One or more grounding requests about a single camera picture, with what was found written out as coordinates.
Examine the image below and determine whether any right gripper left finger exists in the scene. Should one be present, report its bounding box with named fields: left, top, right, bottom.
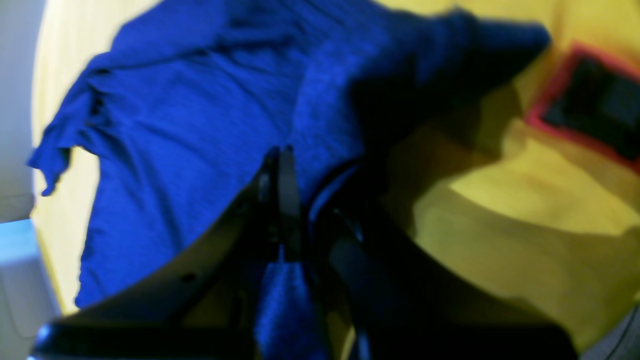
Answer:
left=30, top=146, right=303, bottom=360

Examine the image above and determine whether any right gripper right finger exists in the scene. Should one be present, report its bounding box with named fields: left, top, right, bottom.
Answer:
left=309, top=164, right=578, bottom=360

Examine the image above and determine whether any navy blue long-sleeve shirt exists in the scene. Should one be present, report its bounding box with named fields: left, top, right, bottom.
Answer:
left=29, top=0, right=550, bottom=360

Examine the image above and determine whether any cardboard box bottom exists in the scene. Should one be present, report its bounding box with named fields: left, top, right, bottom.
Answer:
left=0, top=0, right=60, bottom=360

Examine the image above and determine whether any yellow table cloth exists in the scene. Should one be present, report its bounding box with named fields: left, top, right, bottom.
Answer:
left=30, top=0, right=640, bottom=351

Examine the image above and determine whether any red black clamp top left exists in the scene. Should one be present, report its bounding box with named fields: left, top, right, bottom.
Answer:
left=525, top=43, right=640, bottom=173

